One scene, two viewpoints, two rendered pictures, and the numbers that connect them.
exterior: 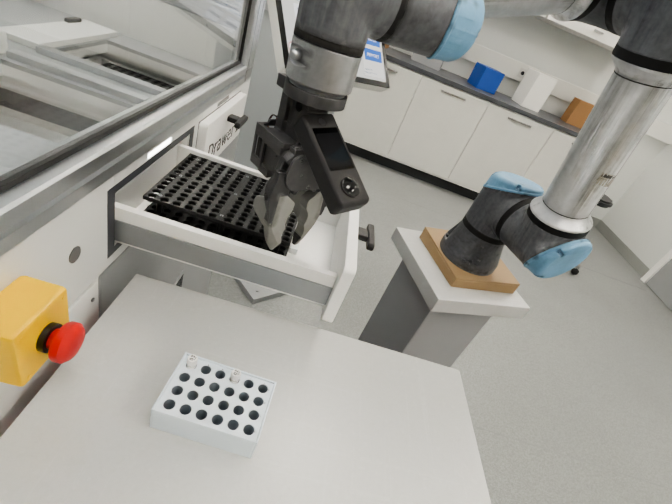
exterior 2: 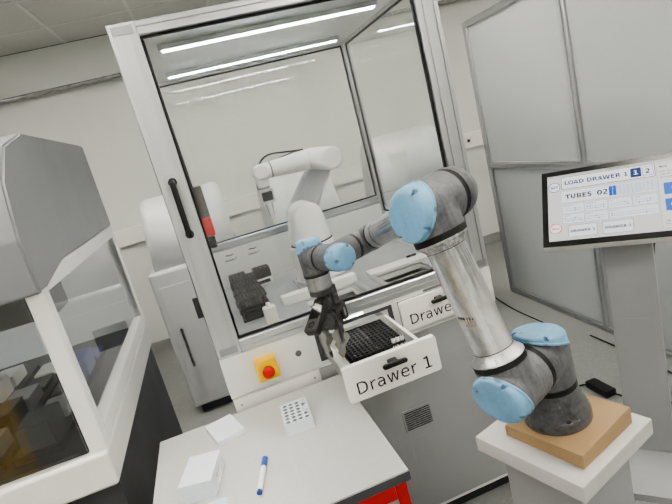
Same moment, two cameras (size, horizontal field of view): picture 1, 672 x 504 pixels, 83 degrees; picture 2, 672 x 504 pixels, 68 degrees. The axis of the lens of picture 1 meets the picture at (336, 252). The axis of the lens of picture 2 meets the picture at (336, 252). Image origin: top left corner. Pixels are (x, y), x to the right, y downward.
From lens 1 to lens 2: 1.41 m
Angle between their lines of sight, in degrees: 79
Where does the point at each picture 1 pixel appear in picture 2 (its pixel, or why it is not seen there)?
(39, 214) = (277, 335)
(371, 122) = not seen: outside the picture
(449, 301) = (485, 442)
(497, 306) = (536, 467)
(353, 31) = (306, 272)
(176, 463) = (275, 426)
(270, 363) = (332, 418)
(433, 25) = (321, 263)
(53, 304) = (269, 360)
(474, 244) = not seen: hidden behind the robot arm
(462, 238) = not seen: hidden behind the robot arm
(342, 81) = (311, 287)
